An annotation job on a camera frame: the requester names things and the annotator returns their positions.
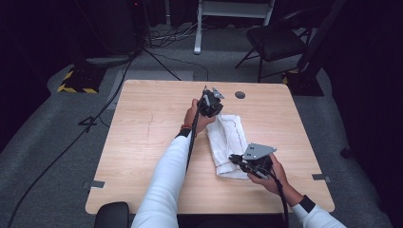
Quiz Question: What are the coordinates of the person's left hand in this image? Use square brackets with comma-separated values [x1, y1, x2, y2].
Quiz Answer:
[182, 98, 220, 135]

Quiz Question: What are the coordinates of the white striped towel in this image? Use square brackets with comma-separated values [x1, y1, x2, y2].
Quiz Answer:
[205, 113, 252, 181]

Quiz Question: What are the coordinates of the left hand-held gripper black cable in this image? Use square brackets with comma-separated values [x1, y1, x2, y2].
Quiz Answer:
[185, 94, 207, 174]

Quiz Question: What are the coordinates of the white metal stand frame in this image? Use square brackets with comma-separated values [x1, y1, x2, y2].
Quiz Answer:
[193, 0, 276, 55]

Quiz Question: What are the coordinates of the hand-held gripper black cable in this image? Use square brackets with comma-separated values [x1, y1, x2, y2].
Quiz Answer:
[258, 165, 290, 228]
[185, 94, 207, 174]

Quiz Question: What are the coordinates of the person's right hand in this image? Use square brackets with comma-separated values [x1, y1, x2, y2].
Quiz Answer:
[247, 154, 292, 197]

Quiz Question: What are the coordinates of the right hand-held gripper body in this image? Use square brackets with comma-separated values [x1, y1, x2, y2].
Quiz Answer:
[236, 142, 278, 181]

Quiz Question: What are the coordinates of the right hand-held gripper black cable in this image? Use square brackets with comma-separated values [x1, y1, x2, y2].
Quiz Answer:
[258, 165, 290, 228]

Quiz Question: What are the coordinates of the long black floor cable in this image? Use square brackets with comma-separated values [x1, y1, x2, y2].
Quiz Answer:
[7, 50, 142, 228]

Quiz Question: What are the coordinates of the black yellow striped base plate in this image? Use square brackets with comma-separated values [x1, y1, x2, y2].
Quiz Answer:
[56, 65, 107, 95]
[281, 68, 325, 97]

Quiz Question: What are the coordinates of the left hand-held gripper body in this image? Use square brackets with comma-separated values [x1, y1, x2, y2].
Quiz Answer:
[197, 85, 225, 119]

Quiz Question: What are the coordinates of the tangle of floor cables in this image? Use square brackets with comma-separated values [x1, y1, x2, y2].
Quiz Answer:
[144, 17, 203, 50]

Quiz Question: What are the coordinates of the black slanted stand post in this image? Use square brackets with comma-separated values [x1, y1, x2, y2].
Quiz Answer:
[296, 0, 348, 72]

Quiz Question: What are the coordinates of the black folding chair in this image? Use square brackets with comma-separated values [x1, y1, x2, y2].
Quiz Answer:
[234, 8, 315, 84]

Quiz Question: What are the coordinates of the grey tape piece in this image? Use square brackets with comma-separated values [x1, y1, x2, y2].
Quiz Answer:
[82, 180, 106, 190]
[311, 173, 333, 184]

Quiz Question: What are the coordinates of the black equipment cabinet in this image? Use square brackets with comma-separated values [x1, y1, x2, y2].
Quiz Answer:
[91, 0, 148, 56]

